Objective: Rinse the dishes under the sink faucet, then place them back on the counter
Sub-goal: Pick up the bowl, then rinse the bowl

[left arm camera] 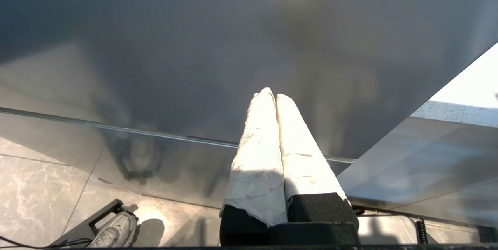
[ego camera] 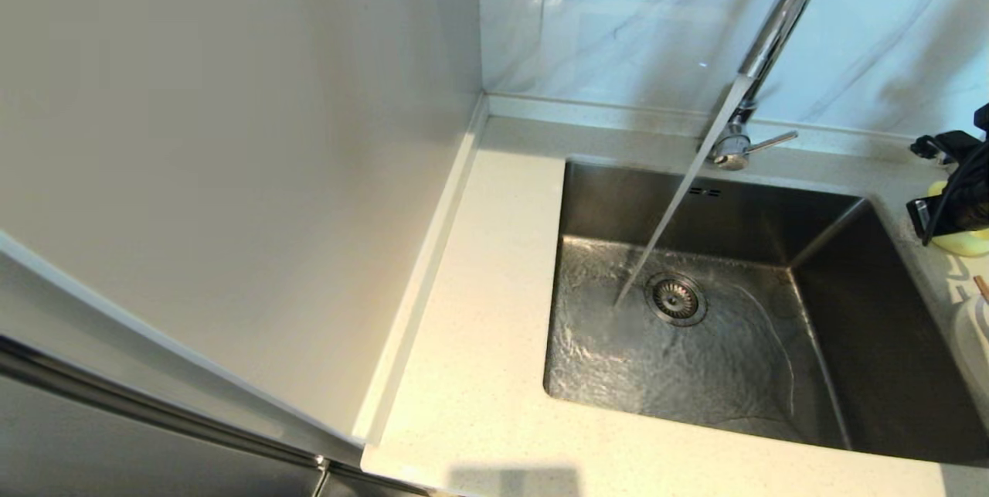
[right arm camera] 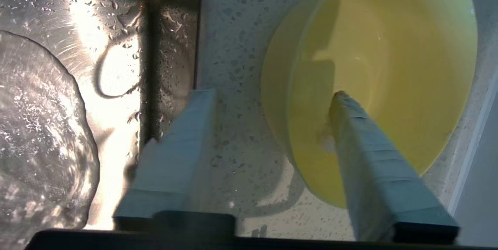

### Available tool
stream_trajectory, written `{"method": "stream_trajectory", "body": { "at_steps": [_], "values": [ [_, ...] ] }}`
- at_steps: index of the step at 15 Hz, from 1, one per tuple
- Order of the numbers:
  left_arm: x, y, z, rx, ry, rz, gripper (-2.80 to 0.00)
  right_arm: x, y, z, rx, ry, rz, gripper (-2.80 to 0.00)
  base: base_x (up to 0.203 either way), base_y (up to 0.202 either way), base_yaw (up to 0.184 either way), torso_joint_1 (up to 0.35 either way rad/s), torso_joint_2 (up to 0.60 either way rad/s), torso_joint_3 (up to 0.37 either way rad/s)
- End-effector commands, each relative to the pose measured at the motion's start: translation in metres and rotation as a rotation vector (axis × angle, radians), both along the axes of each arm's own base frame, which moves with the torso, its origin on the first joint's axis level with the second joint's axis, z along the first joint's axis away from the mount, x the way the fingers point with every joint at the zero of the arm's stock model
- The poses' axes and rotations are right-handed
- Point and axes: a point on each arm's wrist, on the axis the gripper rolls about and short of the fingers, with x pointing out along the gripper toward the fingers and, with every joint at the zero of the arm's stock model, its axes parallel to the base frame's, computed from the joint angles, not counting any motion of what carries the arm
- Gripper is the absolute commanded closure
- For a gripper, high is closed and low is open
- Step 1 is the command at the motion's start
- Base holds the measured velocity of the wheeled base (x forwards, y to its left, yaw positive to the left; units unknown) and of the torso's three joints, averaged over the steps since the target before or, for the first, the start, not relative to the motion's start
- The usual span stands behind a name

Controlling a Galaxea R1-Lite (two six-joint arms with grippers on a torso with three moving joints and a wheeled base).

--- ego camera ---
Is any yellow bowl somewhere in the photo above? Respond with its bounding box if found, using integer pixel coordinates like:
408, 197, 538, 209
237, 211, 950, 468
927, 180, 989, 258

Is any chrome gooseneck faucet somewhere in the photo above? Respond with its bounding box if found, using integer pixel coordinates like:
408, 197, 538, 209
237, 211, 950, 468
707, 0, 835, 172

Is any stainless steel sink basin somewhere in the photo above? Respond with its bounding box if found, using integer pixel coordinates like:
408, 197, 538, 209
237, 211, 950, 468
543, 159, 989, 467

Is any white plate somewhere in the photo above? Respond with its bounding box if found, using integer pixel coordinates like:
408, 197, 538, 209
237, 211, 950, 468
954, 298, 989, 399

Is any round metal drain strainer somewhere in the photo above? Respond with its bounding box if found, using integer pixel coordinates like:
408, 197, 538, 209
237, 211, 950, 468
644, 273, 707, 327

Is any stainless steel appliance front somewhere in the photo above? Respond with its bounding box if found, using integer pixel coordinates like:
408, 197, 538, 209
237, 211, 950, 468
0, 327, 433, 497

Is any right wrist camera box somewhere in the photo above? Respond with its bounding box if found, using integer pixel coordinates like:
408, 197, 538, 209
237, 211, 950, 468
907, 196, 947, 244

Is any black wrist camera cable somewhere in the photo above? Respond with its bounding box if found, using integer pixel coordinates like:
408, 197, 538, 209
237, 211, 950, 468
910, 130, 989, 244

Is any chrome bar handle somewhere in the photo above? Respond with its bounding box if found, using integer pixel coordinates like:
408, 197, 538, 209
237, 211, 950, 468
0, 331, 333, 497

